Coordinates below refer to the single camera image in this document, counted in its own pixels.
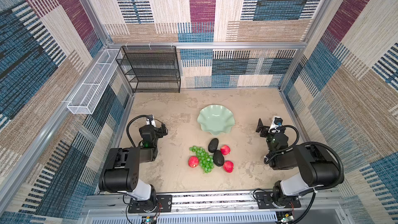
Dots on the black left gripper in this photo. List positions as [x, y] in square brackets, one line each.
[159, 132]

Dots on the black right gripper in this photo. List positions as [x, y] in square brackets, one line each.
[265, 128]

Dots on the red apple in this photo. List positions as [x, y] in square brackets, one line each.
[193, 162]
[225, 150]
[228, 166]

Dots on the dark avocado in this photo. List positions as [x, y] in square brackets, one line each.
[218, 158]
[213, 145]

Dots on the green grape bunch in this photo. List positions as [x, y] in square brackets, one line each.
[206, 160]

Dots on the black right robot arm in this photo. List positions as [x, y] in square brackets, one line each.
[320, 167]

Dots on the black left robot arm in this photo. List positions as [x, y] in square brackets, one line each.
[120, 173]

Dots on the light green wavy fruit bowl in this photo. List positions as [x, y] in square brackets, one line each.
[216, 119]

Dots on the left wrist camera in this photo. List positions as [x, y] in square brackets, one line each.
[150, 120]

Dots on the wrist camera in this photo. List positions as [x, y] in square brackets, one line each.
[276, 123]
[150, 120]

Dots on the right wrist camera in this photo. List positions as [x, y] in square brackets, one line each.
[276, 123]

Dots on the black wire shelf rack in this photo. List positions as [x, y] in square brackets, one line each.
[150, 68]

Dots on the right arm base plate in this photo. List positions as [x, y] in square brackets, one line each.
[267, 200]

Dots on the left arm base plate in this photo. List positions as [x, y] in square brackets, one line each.
[161, 203]

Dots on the aluminium front rail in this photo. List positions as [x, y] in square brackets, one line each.
[206, 207]

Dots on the white mesh wall basket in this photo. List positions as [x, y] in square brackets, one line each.
[91, 90]

